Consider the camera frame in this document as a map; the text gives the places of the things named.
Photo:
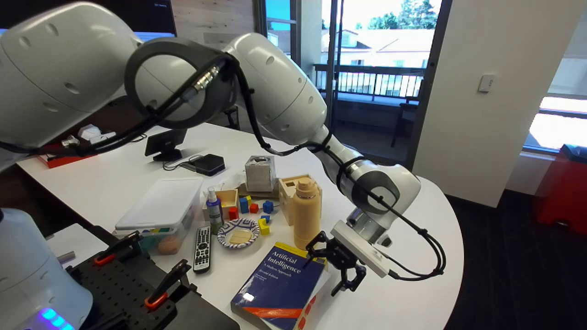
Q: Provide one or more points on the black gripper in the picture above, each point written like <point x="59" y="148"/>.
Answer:
<point x="339" y="253"/>

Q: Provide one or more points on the blue artificial intelligence book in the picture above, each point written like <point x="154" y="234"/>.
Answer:
<point x="277" y="289"/>

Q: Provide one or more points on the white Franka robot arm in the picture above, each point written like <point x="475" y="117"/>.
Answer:
<point x="275" y="84"/>

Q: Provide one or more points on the small open wooden box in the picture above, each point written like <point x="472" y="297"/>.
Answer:
<point x="228" y="196"/>

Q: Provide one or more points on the yellow bottle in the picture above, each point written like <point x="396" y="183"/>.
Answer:
<point x="306" y="212"/>

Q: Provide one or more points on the yellow block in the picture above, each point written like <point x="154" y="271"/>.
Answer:
<point x="262" y="225"/>

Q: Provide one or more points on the wooden shape sorter box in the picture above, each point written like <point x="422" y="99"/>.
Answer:
<point x="286" y="192"/>

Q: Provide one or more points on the blue block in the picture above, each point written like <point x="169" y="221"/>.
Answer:
<point x="268" y="207"/>
<point x="242" y="205"/>

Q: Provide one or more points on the orange red block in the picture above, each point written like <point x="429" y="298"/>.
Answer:
<point x="253" y="207"/>

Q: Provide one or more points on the blue patterned plate with food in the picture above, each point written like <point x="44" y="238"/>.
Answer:
<point x="239" y="234"/>

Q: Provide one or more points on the grey tissue box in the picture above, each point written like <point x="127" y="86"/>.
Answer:
<point x="259" y="174"/>

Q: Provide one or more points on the small white glue bottle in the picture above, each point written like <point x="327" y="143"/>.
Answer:
<point x="213" y="210"/>

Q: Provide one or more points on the grey remote control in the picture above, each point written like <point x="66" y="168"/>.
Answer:
<point x="202" y="249"/>

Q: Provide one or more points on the dark balcony chair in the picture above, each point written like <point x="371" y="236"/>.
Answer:
<point x="404" y="119"/>

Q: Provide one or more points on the black wallet case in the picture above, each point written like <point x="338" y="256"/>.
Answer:
<point x="206" y="163"/>

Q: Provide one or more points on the plastic container with white lid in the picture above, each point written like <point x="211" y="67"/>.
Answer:
<point x="161" y="207"/>

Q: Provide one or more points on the balcony railing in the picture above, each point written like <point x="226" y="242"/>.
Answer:
<point x="372" y="78"/>

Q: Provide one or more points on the small black tablet on stand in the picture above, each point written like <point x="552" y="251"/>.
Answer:
<point x="165" y="146"/>

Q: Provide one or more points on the red box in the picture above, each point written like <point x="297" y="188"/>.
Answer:
<point x="561" y="188"/>

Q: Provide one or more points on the white power adapter box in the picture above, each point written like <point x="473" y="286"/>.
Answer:
<point x="97" y="133"/>

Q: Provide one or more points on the red and white device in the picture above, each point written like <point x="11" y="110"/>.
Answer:
<point x="61" y="159"/>

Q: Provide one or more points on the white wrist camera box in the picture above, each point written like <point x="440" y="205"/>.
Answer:
<point x="363" y="249"/>

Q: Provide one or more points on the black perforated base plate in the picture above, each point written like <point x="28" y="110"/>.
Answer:
<point x="130" y="286"/>

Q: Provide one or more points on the white light switch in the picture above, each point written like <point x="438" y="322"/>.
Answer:
<point x="486" y="82"/>

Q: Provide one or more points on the large wall monitor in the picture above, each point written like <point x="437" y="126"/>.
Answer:
<point x="152" y="14"/>

